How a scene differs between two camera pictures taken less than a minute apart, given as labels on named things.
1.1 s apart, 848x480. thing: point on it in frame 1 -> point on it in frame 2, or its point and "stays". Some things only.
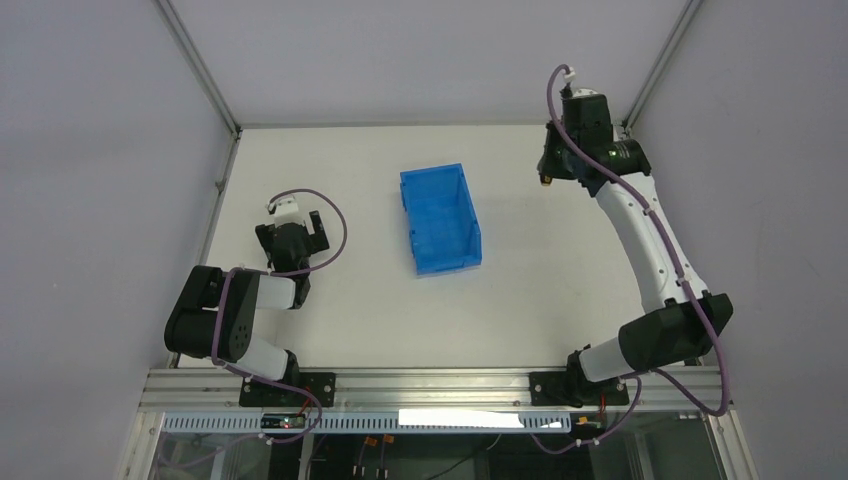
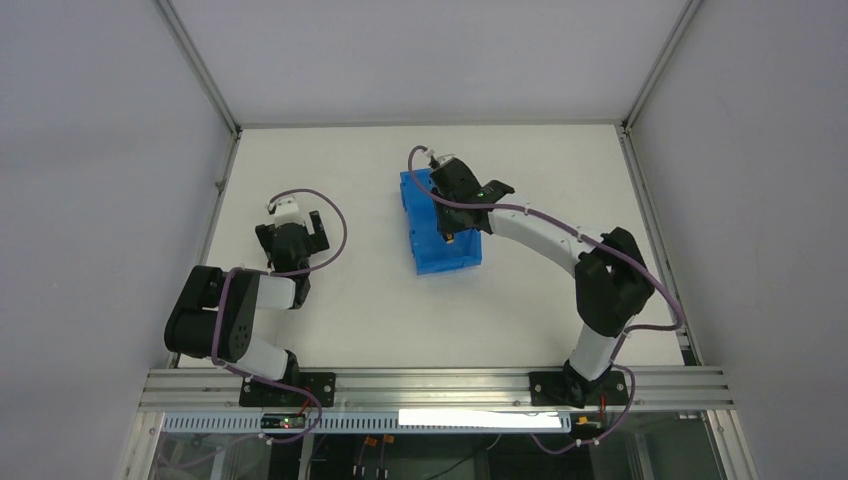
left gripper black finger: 318,240 stays
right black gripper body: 553,161 -> 453,220
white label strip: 460,418 stays
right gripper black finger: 554,160 -> 448,222
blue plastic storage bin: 445,230 stays
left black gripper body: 290,240 stays
